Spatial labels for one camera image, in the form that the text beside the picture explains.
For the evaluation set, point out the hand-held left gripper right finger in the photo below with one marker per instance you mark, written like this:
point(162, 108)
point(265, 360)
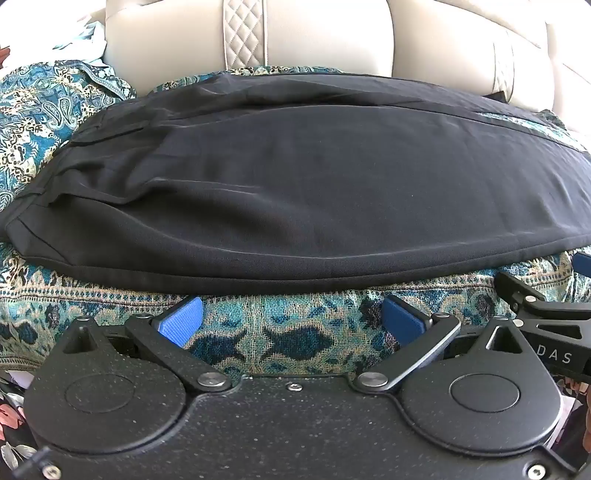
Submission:
point(404, 316)

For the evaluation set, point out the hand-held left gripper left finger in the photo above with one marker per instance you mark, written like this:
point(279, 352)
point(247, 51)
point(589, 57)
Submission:
point(182, 319)

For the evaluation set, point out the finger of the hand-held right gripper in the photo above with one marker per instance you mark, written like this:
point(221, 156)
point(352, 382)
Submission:
point(517, 290)
point(582, 264)

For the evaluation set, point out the black pants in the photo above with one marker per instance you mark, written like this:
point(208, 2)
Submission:
point(286, 184)

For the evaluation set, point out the teal paisley blanket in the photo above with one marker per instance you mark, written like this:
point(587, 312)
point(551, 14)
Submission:
point(286, 332)

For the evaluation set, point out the dark floral clothing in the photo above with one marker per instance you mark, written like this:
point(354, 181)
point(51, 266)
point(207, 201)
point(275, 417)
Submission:
point(11, 415)

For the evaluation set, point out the beige leather sofa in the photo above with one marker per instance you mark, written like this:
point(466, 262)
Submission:
point(323, 32)

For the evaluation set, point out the light blue cloth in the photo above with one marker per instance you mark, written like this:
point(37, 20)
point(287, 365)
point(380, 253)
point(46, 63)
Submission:
point(78, 34)

